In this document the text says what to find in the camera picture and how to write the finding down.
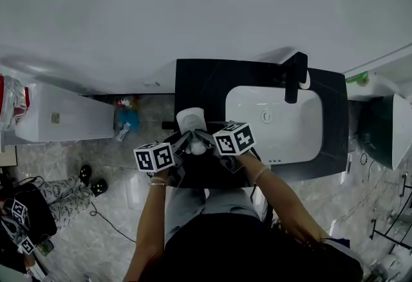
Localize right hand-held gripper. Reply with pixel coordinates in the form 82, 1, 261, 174
194, 120, 258, 175

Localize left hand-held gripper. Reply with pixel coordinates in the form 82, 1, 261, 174
133, 131, 195, 189

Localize white soap dish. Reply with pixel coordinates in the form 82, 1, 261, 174
176, 107, 207, 156

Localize black sink with white basin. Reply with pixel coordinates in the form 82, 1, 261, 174
174, 59, 350, 189

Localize person's right forearm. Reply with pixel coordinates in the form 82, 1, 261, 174
237, 151, 326, 248

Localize person's left forearm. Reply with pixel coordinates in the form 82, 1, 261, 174
123, 168, 171, 282

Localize white oval soap bar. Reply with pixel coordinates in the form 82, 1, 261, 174
298, 69, 312, 90

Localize blue bottle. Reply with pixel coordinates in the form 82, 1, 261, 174
115, 108, 140, 142

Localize person's grey jeans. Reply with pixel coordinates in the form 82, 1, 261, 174
164, 186, 262, 245

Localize red and white packet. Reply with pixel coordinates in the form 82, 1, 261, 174
115, 96, 139, 109

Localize black faucet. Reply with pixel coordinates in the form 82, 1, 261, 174
281, 52, 309, 104

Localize person's black top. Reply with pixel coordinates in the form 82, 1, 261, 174
140, 212, 365, 282

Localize white box appliance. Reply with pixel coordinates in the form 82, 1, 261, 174
14, 82, 116, 144

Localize green bottle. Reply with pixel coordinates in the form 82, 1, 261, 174
345, 71, 370, 84

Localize dark green bin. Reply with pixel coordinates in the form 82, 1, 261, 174
356, 93, 412, 171

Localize clear bag with red contents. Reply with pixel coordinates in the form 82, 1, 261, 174
0, 74, 31, 132

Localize spare hand-held gripper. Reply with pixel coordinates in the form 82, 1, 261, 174
0, 219, 36, 256
2, 198, 30, 227

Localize black metal rack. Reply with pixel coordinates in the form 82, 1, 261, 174
369, 174, 412, 250

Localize thin left wrist bracelet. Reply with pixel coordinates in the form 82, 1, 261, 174
147, 176, 169, 187

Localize thin wrist bracelet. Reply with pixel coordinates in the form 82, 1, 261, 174
253, 165, 271, 184
147, 176, 169, 187

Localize thin right wrist bracelet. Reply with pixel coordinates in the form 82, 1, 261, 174
253, 165, 271, 184

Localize black floor cable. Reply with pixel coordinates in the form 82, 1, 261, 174
89, 202, 137, 243

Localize thin black cable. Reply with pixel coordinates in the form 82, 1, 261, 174
359, 151, 387, 182

